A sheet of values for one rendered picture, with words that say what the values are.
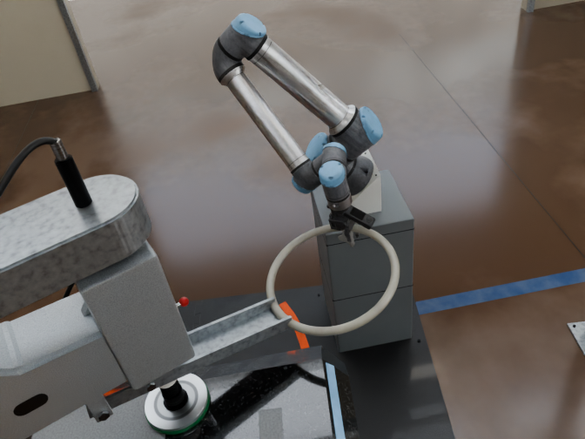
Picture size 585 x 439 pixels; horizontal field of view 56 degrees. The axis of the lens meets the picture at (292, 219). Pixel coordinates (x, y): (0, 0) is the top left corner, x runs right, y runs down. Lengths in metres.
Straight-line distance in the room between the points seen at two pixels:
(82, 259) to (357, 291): 1.62
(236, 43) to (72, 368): 1.23
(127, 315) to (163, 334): 0.14
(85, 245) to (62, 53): 5.13
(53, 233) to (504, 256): 2.77
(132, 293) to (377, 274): 1.45
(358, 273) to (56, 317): 1.45
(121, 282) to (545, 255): 2.74
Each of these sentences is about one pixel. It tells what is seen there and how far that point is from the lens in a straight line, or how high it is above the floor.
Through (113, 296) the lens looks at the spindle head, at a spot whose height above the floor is 1.49.
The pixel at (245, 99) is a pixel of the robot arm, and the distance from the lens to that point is 2.12.
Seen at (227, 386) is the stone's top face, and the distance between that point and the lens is 1.98.
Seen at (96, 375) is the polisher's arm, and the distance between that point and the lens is 1.60.
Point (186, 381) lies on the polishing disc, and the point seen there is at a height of 0.86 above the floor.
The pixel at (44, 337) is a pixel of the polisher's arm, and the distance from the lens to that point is 1.56.
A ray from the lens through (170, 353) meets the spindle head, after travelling 1.63.
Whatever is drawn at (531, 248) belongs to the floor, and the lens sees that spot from 3.64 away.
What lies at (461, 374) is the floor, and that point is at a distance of 2.97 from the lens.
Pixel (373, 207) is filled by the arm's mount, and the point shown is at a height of 0.88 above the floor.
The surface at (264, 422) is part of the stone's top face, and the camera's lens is 1.88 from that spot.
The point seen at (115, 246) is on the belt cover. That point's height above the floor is 1.63.
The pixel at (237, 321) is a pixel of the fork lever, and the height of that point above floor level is 0.99.
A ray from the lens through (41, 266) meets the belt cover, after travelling 1.32.
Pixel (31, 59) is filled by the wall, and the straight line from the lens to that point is 6.47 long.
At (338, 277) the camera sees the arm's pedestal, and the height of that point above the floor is 0.58.
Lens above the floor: 2.43
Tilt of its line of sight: 39 degrees down
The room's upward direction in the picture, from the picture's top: 9 degrees counter-clockwise
